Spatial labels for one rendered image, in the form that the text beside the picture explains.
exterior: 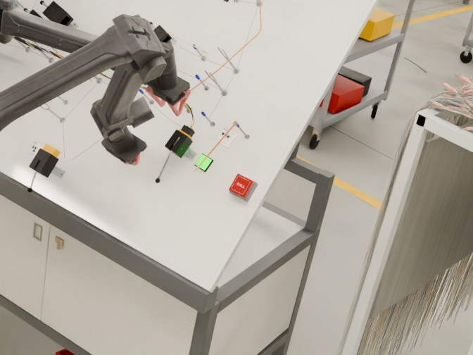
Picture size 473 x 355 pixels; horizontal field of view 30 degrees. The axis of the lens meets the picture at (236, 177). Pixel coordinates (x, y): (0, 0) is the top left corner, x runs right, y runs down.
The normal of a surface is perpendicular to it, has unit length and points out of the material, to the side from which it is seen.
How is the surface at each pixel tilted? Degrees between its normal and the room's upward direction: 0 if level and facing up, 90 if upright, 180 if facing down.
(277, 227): 0
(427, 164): 90
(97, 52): 56
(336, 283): 0
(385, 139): 0
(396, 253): 90
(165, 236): 50
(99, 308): 90
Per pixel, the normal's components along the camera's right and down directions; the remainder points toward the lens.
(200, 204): -0.31, -0.32
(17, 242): -0.55, 0.31
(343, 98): 0.75, 0.43
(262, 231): 0.18, -0.86
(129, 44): -0.06, -0.13
